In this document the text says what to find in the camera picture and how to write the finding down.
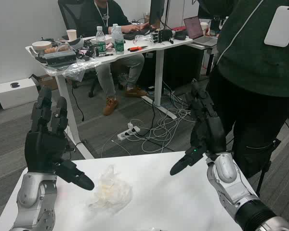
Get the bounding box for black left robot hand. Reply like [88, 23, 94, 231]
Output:
[24, 85, 95, 191]

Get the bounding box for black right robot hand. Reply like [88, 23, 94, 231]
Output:
[170, 80, 228, 176]

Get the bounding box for white product box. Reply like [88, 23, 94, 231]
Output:
[0, 77, 39, 111]

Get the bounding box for brown cardboard box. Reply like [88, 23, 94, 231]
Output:
[29, 73, 59, 91]

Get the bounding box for crumpled white tissue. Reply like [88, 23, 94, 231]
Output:
[88, 165, 133, 214]

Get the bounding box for white power strip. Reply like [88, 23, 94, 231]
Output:
[117, 127, 142, 141]

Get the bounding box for standing person in green sweater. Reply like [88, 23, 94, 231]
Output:
[208, 0, 289, 179]

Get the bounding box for clear plastic bag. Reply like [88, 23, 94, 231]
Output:
[44, 58, 102, 82]

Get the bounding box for black metal device box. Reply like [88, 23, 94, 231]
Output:
[43, 50, 78, 67]

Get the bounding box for white bowl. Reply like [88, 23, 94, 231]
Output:
[31, 40, 53, 52]

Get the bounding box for silver open laptop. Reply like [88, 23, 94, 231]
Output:
[183, 16, 219, 48]

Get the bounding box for white standing desk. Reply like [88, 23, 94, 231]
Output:
[25, 33, 194, 160]

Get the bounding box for white grey VR headset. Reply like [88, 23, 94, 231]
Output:
[58, 36, 85, 50]

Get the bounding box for black spare robot hand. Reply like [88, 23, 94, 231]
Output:
[151, 28, 176, 44]

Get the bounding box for white paper cup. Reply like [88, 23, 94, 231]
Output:
[66, 29, 78, 42]

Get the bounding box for black keyboard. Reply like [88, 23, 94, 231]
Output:
[123, 28, 152, 40]

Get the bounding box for white badge holder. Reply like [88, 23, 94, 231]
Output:
[263, 5, 289, 48]

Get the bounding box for black computer monitor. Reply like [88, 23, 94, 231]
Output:
[148, 0, 165, 29]

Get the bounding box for seated person in grey trousers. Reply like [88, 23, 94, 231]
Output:
[80, 0, 150, 116]

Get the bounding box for white cable tangle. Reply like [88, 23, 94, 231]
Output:
[101, 105, 196, 160]

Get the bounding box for orange handled tool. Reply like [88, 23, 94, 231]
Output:
[127, 45, 149, 52]

